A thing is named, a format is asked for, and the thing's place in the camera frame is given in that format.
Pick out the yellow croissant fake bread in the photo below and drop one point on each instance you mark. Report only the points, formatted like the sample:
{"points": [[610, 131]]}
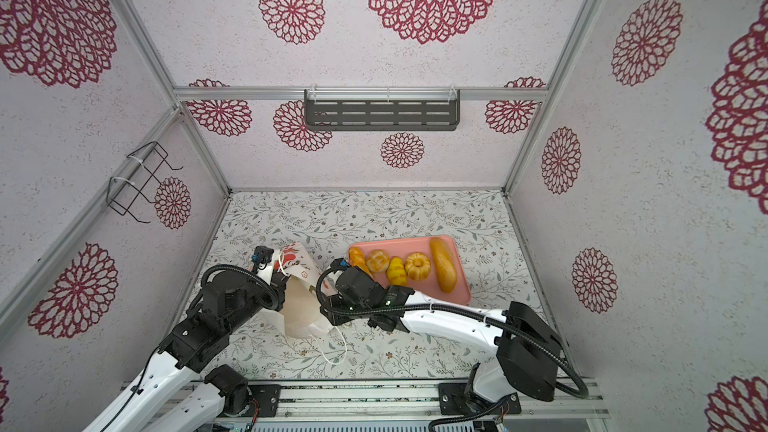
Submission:
{"points": [[396, 273]]}

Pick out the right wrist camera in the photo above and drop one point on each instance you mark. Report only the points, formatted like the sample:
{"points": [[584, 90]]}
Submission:
{"points": [[338, 265]]}

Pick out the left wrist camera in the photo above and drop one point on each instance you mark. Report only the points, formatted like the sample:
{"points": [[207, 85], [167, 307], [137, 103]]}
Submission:
{"points": [[262, 258]]}

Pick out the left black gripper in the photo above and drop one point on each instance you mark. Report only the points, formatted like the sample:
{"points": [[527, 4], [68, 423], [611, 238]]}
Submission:
{"points": [[264, 284]]}

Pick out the white floral paper bag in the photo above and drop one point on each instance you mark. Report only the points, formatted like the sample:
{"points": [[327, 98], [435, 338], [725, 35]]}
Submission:
{"points": [[300, 316]]}

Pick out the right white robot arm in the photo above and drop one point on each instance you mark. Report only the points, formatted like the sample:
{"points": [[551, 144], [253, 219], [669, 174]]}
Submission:
{"points": [[523, 349]]}

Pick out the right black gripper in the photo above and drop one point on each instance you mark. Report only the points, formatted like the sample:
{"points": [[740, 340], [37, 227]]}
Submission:
{"points": [[342, 276]]}

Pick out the orange bundt fake bread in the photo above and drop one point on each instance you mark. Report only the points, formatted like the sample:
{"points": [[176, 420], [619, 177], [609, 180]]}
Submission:
{"points": [[417, 266]]}

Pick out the yellow fake bread roll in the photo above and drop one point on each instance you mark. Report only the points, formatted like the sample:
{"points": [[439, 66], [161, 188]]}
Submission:
{"points": [[377, 261]]}

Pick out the orange twisted fake bread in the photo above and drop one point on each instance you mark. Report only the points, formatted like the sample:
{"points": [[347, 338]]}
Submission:
{"points": [[357, 259]]}

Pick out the long golden baguette fake bread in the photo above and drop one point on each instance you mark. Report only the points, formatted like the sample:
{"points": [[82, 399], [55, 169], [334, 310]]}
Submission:
{"points": [[445, 270]]}

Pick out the black wire wall rack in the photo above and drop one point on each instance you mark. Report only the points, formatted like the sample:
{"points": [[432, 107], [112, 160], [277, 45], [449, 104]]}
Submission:
{"points": [[125, 190]]}

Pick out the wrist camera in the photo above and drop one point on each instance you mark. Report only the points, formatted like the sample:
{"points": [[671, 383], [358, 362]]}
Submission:
{"points": [[338, 265], [262, 258]]}

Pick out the grey slotted wall shelf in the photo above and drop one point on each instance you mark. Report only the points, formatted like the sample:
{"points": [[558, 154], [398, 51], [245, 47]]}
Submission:
{"points": [[382, 112]]}

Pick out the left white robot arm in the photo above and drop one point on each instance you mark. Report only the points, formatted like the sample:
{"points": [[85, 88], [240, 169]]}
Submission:
{"points": [[171, 393]]}

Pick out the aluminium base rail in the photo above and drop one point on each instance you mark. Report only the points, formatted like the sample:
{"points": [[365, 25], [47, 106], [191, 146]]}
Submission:
{"points": [[333, 404]]}

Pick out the pink plastic tray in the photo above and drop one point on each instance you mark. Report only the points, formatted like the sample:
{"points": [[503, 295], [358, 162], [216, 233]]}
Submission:
{"points": [[403, 247]]}

